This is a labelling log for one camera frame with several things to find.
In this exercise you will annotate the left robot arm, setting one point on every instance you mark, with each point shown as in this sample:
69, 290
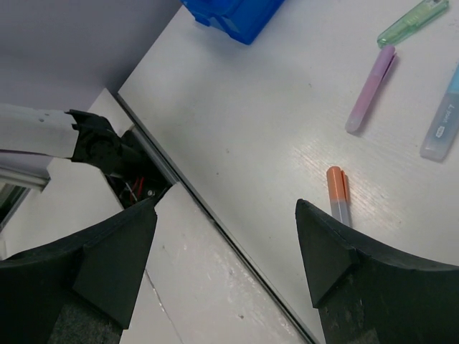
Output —
74, 135

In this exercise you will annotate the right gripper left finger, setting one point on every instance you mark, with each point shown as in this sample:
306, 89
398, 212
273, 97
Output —
81, 288

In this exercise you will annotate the green translucent cap case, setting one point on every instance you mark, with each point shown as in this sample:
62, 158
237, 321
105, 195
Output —
413, 21

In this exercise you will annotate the orange highlighter pen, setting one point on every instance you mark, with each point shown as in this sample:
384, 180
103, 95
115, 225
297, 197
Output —
339, 196

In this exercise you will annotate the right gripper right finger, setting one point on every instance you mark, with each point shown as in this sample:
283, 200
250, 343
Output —
368, 292

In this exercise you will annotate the purple highlighter pen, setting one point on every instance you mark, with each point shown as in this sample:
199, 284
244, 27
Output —
368, 92

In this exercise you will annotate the blue highlighter pen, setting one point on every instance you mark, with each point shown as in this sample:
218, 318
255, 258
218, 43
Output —
444, 126

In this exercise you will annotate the blue compartment tray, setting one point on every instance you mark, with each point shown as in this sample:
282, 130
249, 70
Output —
242, 20

